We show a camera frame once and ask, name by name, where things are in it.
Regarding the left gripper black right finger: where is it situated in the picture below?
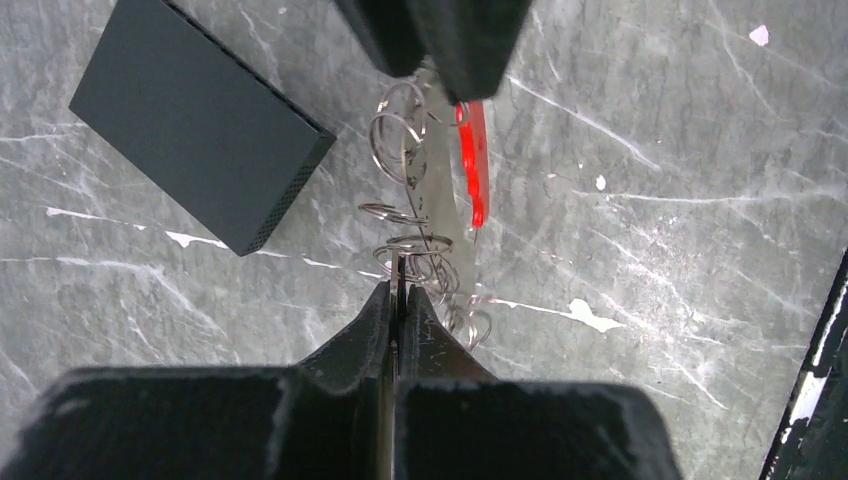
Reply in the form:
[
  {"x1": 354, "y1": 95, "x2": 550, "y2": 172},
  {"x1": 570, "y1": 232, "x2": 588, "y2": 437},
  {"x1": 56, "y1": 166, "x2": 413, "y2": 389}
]
[{"x1": 400, "y1": 285, "x2": 497, "y2": 391}]

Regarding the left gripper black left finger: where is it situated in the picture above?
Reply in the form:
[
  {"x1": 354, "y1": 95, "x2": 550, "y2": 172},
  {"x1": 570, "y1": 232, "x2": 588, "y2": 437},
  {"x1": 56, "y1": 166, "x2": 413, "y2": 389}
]
[{"x1": 298, "y1": 282, "x2": 390, "y2": 392}]

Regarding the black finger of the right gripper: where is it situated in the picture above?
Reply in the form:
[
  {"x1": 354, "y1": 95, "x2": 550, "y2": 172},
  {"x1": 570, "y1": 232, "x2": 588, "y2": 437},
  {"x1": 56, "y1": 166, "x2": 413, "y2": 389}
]
[
  {"x1": 334, "y1": 0, "x2": 425, "y2": 78},
  {"x1": 406, "y1": 0, "x2": 532, "y2": 103}
]

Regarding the red and white keychain tag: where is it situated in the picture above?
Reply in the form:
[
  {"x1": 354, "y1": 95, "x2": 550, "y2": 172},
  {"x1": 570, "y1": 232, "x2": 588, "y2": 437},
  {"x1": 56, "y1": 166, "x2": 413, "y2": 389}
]
[{"x1": 359, "y1": 72, "x2": 495, "y2": 352}]

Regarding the black rectangular block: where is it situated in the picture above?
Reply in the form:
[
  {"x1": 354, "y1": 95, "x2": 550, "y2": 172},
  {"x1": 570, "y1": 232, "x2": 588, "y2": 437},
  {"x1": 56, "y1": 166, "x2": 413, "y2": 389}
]
[{"x1": 70, "y1": 0, "x2": 335, "y2": 256}]

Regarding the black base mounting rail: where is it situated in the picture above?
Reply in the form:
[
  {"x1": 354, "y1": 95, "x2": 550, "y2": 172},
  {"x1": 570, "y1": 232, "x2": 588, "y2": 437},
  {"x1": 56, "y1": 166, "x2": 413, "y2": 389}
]
[{"x1": 759, "y1": 257, "x2": 847, "y2": 480}]

